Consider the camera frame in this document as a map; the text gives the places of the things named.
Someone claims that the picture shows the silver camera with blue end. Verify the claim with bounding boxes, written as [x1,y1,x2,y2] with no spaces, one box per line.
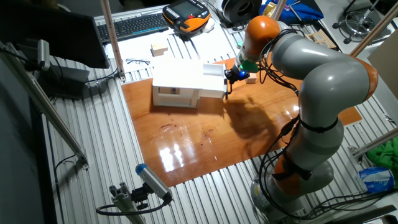
[135,163,174,202]

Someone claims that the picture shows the black computer monitor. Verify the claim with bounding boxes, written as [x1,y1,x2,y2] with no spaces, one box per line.
[0,1,110,69]

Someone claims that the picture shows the silver camera on pole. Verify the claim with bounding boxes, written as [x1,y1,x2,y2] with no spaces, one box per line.
[37,39,51,72]

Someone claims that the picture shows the orange black teach pendant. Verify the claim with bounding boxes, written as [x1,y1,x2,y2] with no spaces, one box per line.
[162,0,211,35]

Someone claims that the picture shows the small wooden window frame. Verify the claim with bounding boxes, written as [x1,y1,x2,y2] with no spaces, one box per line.
[306,29,338,50]

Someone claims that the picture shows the white drawer without metal handle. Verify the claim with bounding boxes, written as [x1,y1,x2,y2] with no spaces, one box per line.
[157,95,195,106]

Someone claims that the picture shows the short aluminium profile stub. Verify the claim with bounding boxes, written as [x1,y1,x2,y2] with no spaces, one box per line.
[108,182,146,224]

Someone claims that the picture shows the metal stool base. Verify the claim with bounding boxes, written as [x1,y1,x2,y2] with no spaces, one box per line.
[331,0,393,45]

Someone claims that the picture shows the blue cloth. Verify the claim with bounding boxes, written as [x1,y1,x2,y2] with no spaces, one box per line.
[259,0,324,26]

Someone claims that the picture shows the white computer mouse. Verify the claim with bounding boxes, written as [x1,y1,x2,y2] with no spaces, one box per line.
[201,17,216,34]

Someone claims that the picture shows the blue white plastic package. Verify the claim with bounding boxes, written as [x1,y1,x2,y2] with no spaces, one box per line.
[356,166,396,194]

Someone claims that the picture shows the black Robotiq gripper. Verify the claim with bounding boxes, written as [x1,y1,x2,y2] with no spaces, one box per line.
[224,68,250,90]

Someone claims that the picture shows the black computer keyboard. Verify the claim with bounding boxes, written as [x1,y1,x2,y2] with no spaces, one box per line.
[96,12,170,44]

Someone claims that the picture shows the black box device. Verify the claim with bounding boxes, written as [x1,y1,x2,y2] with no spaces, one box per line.
[37,63,91,101]

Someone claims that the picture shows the glossy brown wooden board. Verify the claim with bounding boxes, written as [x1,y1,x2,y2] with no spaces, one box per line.
[121,57,363,188]

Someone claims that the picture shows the white drawer with black handle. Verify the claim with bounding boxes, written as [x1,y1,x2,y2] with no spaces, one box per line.
[198,62,233,102]

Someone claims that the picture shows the black frame eyeglasses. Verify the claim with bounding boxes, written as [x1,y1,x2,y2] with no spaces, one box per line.
[125,57,151,66]

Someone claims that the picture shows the beige panel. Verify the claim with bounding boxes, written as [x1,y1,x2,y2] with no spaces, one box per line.
[366,29,398,101]

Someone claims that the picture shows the beige wooden block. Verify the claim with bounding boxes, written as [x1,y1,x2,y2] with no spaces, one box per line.
[150,42,169,57]

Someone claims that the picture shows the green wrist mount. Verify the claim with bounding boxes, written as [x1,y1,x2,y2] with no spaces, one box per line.
[238,58,259,74]

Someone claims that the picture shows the gold packet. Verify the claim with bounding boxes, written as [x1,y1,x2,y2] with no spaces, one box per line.
[262,1,277,18]

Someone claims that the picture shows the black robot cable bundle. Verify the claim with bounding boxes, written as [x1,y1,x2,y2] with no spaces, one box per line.
[257,27,315,218]

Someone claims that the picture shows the black filament spool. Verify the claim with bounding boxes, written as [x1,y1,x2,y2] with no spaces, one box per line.
[221,0,262,27]

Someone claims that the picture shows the green cloth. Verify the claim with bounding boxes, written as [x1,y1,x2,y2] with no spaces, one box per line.
[366,139,398,189]

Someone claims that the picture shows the aluminium frame profile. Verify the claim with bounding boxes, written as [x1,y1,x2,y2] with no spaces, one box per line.
[270,0,287,20]
[349,1,398,58]
[351,126,398,159]
[0,40,90,170]
[99,0,127,82]

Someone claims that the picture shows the black cables beside robot base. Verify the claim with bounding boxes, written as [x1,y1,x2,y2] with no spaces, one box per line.
[295,188,398,218]

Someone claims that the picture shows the black camera clamp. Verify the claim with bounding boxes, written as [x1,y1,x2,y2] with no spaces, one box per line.
[130,182,152,211]

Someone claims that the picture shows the black camera cable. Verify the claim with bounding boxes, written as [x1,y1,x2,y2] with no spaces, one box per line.
[95,194,172,217]

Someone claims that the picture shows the white plastic drawer cabinet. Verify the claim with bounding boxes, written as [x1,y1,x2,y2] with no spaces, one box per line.
[151,60,205,109]

